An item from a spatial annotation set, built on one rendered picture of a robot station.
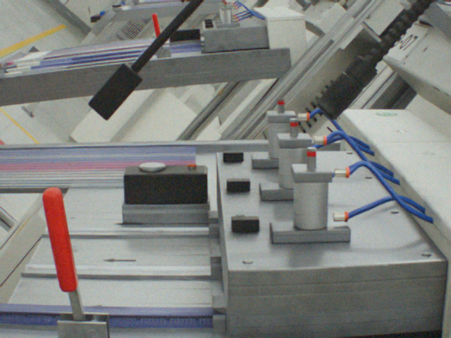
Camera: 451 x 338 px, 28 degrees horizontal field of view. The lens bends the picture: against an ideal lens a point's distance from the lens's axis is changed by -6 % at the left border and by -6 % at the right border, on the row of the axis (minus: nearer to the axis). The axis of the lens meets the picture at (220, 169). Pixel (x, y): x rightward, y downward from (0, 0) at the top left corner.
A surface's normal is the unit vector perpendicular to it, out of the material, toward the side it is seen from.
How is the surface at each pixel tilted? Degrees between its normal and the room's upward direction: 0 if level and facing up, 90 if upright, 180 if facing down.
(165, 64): 90
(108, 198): 43
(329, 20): 90
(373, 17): 90
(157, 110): 90
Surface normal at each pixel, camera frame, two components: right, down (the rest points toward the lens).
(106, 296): -0.01, -0.98
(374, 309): 0.02, 0.22
